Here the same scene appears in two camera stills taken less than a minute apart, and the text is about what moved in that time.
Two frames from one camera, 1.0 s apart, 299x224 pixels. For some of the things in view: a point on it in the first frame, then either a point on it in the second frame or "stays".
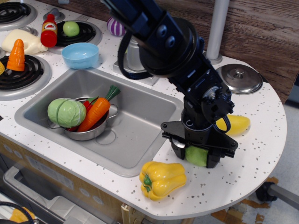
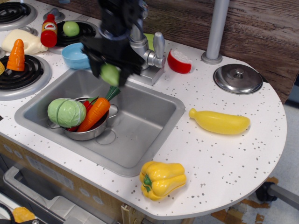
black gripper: [205, 131] -> [119, 52]
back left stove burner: [16, 15] stays
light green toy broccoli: [196, 156] -> [110, 74]
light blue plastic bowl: [80, 55] stays
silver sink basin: [134, 134] stays
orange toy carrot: [97, 110] stays
